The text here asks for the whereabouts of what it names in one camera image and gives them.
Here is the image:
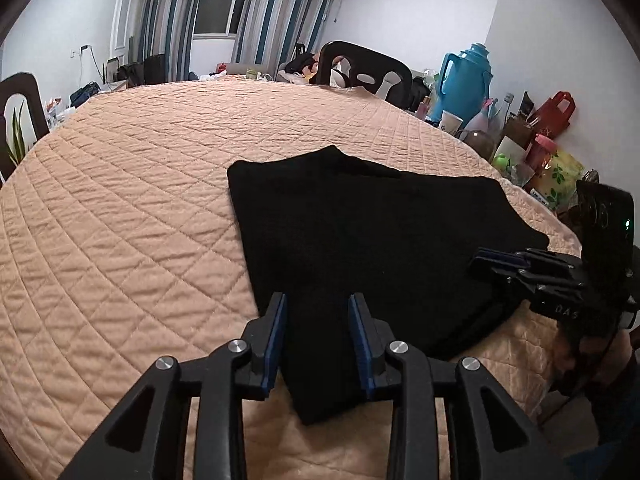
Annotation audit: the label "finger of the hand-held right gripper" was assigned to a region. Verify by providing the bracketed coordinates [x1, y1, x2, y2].
[492, 264, 587, 298]
[469, 247, 581, 273]

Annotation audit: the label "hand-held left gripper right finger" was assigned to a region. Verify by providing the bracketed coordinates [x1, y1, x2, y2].
[347, 292, 576, 480]

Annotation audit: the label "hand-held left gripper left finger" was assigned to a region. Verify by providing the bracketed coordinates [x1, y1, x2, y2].
[57, 291, 290, 480]

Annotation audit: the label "black pants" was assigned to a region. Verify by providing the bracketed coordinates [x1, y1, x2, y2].
[226, 145, 551, 426]

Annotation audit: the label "person's right hand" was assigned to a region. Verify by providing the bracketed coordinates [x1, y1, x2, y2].
[557, 332, 640, 396]

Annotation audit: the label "leaf printed bag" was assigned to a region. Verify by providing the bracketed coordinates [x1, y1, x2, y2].
[532, 150, 586, 211]

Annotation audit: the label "white box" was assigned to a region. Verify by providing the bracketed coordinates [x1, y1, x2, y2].
[495, 137, 527, 177]

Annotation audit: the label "red lidded cup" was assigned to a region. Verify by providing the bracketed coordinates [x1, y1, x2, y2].
[525, 135, 557, 171]

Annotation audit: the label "brown paper bag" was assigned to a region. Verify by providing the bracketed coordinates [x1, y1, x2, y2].
[502, 115, 534, 149]

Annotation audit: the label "red paper bag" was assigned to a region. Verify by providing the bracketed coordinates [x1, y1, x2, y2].
[530, 91, 576, 137]

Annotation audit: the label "blue thermos jug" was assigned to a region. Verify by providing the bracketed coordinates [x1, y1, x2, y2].
[431, 42, 493, 133]

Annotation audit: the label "peach quilted blanket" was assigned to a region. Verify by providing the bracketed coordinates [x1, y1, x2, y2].
[0, 77, 583, 480]

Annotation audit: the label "dark wooden chair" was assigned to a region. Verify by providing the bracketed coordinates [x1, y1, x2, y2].
[316, 41, 414, 109]
[0, 72, 51, 183]

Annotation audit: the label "black suitcase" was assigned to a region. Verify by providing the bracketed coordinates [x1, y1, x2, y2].
[144, 54, 167, 85]

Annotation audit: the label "black bag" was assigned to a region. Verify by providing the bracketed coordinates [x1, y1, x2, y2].
[120, 62, 146, 86]

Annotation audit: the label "teal bag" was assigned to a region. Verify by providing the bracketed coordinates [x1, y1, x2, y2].
[70, 81, 101, 107]

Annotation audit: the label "striped curtain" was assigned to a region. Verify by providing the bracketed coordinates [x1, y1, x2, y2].
[232, 0, 335, 78]
[137, 0, 208, 81]

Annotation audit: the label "green potted plant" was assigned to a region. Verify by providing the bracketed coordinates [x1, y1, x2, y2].
[2, 100, 28, 166]

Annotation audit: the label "window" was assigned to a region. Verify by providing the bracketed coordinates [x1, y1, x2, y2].
[191, 0, 251, 38]

